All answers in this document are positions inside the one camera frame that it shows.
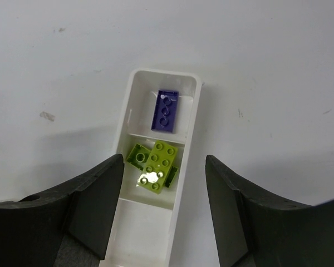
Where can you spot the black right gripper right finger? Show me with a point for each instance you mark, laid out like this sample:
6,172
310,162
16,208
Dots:
255,227

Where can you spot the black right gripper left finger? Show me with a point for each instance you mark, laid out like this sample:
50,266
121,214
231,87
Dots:
66,225

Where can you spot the small green lego brick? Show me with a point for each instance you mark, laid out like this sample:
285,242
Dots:
171,176

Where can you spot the green square lego brick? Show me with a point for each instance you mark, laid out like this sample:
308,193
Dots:
138,156

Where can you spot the large green lego brick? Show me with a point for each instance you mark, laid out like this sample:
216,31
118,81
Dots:
157,167

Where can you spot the blue lego brick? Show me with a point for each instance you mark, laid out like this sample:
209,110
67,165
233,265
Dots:
165,111

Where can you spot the white divided plastic tray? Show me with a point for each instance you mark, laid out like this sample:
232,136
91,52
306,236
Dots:
144,224

